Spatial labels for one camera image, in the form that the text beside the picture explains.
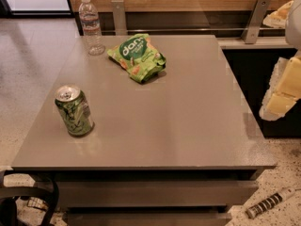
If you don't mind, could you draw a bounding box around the yellow-padded gripper finger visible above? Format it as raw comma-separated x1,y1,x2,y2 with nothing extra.
259,56,301,121
262,0,293,29

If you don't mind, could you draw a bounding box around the green soda can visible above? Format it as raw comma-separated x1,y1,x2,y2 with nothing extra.
55,85,94,137

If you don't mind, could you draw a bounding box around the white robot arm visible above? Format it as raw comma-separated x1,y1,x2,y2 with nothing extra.
259,0,301,121

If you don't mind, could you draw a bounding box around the white power strip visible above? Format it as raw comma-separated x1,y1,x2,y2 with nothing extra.
246,187,295,219

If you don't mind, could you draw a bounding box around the green snack chip bag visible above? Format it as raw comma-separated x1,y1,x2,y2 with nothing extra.
107,34,166,84

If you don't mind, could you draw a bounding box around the clear plastic water bottle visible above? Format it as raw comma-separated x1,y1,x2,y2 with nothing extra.
79,0,105,56

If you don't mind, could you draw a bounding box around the black office chair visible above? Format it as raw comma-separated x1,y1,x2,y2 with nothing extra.
0,169,59,226

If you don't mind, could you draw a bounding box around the right metal bracket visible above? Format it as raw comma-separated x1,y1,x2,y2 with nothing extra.
242,0,271,44

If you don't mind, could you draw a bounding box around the metal bracket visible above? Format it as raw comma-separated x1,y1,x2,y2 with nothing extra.
242,0,271,44
111,0,127,36

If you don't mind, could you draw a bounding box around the left metal bracket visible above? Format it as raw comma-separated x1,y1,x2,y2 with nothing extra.
111,0,127,36

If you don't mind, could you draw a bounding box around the horizontal metal rail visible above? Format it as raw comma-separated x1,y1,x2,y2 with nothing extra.
101,26,286,35

